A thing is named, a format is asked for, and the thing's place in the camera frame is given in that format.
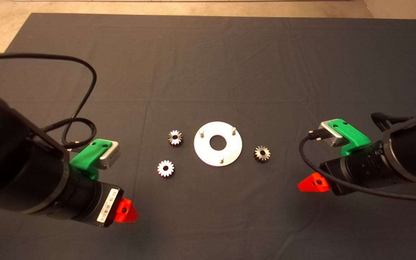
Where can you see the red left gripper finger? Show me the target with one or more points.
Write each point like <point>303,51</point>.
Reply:
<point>126,213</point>

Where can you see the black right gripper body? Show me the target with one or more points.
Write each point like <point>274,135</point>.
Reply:
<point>356,169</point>

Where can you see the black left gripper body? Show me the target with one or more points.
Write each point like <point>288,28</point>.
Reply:
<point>89,202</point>

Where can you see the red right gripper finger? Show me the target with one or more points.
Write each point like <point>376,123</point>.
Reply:
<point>312,185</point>

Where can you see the steel planetary gear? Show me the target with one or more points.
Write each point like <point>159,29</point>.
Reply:
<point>175,138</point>
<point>161,169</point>
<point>258,154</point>

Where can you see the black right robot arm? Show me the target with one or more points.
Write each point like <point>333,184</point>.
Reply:
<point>414,144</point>

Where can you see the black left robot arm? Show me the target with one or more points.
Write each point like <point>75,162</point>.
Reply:
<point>9,155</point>

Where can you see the round metal carrier plate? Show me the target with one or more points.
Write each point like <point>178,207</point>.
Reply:
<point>204,151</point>

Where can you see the dark table cloth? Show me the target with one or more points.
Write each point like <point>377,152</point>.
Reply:
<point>208,72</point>

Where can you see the green right camera mount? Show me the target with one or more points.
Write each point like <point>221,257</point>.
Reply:
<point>354,139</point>

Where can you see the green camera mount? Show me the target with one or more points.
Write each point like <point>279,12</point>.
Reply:
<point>354,139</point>
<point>85,159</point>

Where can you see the silver right camera box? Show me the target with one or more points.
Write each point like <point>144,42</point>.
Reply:
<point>332,134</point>

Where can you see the silver camera box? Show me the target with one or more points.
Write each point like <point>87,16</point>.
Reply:
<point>110,156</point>
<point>332,134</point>

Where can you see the green left camera mount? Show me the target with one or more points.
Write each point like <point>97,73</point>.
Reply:
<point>85,159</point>

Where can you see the silver left camera box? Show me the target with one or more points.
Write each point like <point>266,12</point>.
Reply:
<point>110,156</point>

